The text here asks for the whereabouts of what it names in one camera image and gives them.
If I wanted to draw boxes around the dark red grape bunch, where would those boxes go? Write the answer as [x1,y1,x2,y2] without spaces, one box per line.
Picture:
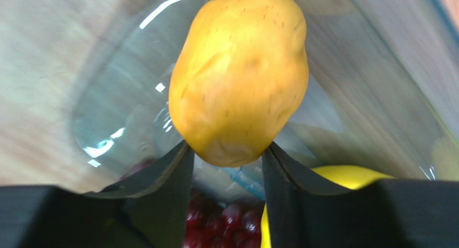
[118,157,266,248]

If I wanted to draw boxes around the yellow potato toy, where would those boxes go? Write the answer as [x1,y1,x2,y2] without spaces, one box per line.
[169,0,309,167]

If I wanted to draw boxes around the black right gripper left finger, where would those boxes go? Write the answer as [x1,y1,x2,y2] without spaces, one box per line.
[1,142,194,247]

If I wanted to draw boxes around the clear grey plastic tray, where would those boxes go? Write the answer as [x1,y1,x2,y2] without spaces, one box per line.
[70,0,458,193]

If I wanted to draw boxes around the small yellow lemon toy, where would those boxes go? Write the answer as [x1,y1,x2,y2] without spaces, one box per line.
[261,165,394,248]

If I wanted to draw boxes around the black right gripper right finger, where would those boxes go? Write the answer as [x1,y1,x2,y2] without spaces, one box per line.
[262,143,458,247]

